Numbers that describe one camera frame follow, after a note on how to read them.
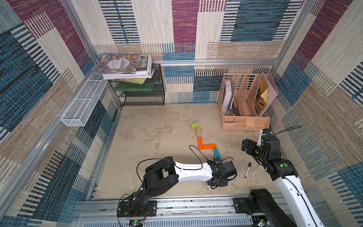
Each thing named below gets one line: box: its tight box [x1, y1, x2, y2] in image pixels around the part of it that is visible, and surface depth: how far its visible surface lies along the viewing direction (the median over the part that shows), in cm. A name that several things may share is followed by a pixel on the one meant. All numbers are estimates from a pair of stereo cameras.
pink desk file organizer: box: [217, 71, 280, 131], surface depth 104 cm
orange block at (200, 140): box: [197, 136, 203, 150], surface depth 101 cm
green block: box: [190, 122, 201, 129], surface depth 108 cm
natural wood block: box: [195, 126, 202, 138], surface depth 104 cm
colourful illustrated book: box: [93, 53, 141, 75], surface depth 83 cm
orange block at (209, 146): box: [202, 143, 217, 149], surface depth 99 cm
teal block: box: [213, 148, 223, 162], surface depth 96 cm
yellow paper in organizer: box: [259, 87, 268, 106], surface depth 92 cm
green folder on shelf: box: [113, 81, 155, 92], surface depth 97 cm
